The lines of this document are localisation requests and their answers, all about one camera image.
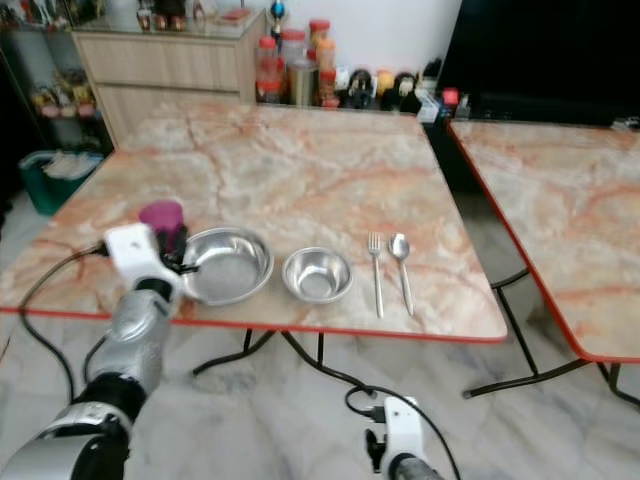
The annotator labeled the orange-lidded tall jar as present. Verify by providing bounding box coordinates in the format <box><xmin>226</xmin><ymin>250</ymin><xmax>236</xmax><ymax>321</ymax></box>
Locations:
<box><xmin>317</xmin><ymin>37</ymin><xmax>340</xmax><ymax>106</ymax></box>

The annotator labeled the small steel bowl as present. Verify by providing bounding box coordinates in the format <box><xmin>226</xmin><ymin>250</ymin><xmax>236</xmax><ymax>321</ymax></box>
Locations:
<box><xmin>282</xmin><ymin>247</ymin><xmax>356</xmax><ymax>305</ymax></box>

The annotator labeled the black television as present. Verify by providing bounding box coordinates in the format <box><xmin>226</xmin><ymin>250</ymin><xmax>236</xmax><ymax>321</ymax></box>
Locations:
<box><xmin>434</xmin><ymin>0</ymin><xmax>640</xmax><ymax>128</ymax></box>

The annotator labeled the small white box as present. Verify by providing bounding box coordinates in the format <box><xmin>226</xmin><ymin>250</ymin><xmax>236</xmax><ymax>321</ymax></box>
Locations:
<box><xmin>419</xmin><ymin>90</ymin><xmax>447</xmax><ymax>124</ymax></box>

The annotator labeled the steel canister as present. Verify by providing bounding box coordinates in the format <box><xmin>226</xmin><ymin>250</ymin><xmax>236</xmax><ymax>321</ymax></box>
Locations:
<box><xmin>287</xmin><ymin>58</ymin><xmax>322</xmax><ymax>107</ymax></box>

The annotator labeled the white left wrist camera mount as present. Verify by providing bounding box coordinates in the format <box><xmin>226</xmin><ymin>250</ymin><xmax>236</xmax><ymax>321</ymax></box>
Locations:
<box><xmin>105</xmin><ymin>223</ymin><xmax>187</xmax><ymax>301</ymax></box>

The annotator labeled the blue trophy ornament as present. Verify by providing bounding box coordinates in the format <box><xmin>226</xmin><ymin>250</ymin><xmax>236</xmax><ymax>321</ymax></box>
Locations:
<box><xmin>269</xmin><ymin>0</ymin><xmax>287</xmax><ymax>41</ymax></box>

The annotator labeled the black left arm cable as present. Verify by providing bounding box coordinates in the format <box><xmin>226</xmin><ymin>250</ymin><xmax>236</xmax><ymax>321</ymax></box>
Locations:
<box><xmin>17</xmin><ymin>243</ymin><xmax>113</xmax><ymax>403</ymax></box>

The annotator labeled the light wooden drawer cabinet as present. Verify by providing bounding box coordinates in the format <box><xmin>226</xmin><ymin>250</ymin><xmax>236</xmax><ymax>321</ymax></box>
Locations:
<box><xmin>72</xmin><ymin>8</ymin><xmax>267</xmax><ymax>148</ymax></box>

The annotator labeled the green plastic bin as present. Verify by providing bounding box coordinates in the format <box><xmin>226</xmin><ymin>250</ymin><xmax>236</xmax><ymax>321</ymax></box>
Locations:
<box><xmin>18</xmin><ymin>149</ymin><xmax>107</xmax><ymax>217</ymax></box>

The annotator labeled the purple plastic cup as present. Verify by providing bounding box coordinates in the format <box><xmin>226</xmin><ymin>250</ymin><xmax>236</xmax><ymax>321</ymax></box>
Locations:
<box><xmin>139</xmin><ymin>200</ymin><xmax>187</xmax><ymax>241</ymax></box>

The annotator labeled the marble-top folding table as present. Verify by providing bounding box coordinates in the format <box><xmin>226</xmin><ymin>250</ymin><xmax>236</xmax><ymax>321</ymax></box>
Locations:
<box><xmin>448</xmin><ymin>118</ymin><xmax>640</xmax><ymax>411</ymax></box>
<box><xmin>0</xmin><ymin>100</ymin><xmax>511</xmax><ymax>401</ymax></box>

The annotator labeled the dark sauce bottle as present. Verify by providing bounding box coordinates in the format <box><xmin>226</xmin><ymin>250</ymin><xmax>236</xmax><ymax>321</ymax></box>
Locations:
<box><xmin>347</xmin><ymin>68</ymin><xmax>375</xmax><ymax>110</ymax></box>

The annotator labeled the steel fork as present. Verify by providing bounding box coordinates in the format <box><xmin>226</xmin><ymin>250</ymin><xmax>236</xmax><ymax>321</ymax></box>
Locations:
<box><xmin>367</xmin><ymin>233</ymin><xmax>388</xmax><ymax>320</ymax></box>

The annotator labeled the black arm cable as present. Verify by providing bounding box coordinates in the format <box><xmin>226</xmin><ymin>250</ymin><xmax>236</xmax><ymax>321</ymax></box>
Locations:
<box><xmin>17</xmin><ymin>243</ymin><xmax>113</xmax><ymax>403</ymax></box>
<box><xmin>344</xmin><ymin>384</ymin><xmax>463</xmax><ymax>480</ymax></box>

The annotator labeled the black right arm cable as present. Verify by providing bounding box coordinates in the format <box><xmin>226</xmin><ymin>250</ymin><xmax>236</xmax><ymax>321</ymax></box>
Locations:
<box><xmin>344</xmin><ymin>384</ymin><xmax>463</xmax><ymax>480</ymax></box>

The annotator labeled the large steel bowl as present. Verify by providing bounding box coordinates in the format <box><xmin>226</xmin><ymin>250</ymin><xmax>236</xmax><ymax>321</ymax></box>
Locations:
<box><xmin>184</xmin><ymin>227</ymin><xmax>275</xmax><ymax>307</ymax></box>

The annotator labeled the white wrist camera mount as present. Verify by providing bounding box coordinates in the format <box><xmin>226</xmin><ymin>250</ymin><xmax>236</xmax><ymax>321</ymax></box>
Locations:
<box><xmin>105</xmin><ymin>223</ymin><xmax>187</xmax><ymax>301</ymax></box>
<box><xmin>381</xmin><ymin>396</ymin><xmax>427</xmax><ymax>473</ymax></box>

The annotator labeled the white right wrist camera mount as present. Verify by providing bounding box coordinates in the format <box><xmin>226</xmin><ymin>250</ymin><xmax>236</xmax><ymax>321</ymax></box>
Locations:
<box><xmin>381</xmin><ymin>396</ymin><xmax>427</xmax><ymax>473</ymax></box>

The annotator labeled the red-lidded plastic jar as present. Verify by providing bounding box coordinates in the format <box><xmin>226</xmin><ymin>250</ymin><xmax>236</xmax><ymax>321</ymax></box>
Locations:
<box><xmin>256</xmin><ymin>36</ymin><xmax>284</xmax><ymax>104</ymax></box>

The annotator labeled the yellow-capped bottle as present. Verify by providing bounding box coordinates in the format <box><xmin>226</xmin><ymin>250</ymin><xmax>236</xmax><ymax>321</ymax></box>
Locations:
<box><xmin>374</xmin><ymin>68</ymin><xmax>397</xmax><ymax>98</ymax></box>

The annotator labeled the glass display shelf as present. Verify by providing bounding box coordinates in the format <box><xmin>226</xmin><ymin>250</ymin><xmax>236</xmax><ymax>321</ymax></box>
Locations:
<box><xmin>0</xmin><ymin>0</ymin><xmax>117</xmax><ymax>157</ymax></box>

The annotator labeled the steel spoon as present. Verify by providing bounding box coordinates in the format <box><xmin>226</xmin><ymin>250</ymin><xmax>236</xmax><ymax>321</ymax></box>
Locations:
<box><xmin>389</xmin><ymin>233</ymin><xmax>417</xmax><ymax>318</ymax></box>

